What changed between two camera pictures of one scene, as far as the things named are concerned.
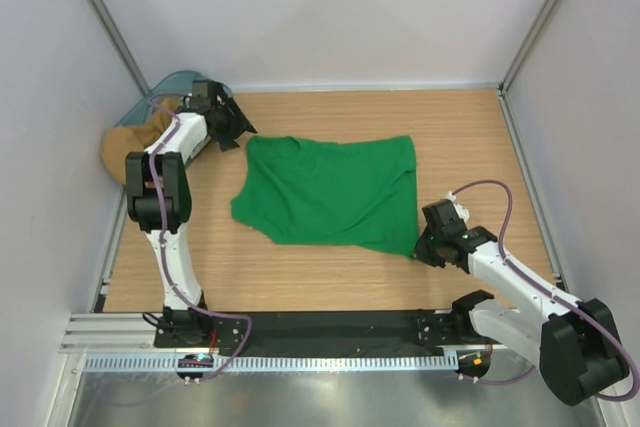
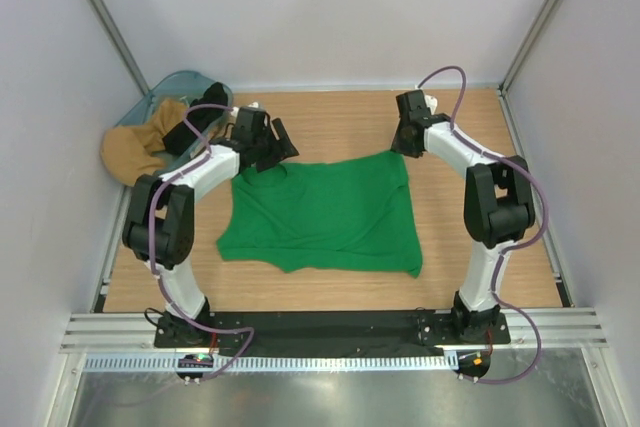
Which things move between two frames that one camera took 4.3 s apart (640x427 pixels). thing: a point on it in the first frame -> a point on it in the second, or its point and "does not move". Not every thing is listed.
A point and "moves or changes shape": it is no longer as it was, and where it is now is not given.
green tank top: x=359 y=192 moves or changes shape
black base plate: x=371 y=333 does not move
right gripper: x=422 y=253 -> x=399 y=147
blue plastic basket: x=174 y=86 does not move
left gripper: x=227 y=141 -> x=283 y=144
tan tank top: x=123 y=140 does not move
